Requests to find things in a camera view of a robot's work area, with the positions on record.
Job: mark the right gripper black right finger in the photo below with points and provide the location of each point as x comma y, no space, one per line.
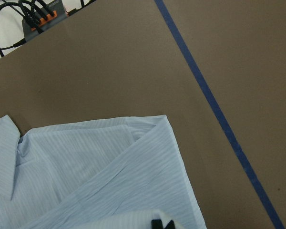
170,225

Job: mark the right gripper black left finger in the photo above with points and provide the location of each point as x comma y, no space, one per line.
156,224

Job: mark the light blue button-up shirt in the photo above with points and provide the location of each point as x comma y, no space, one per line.
126,169

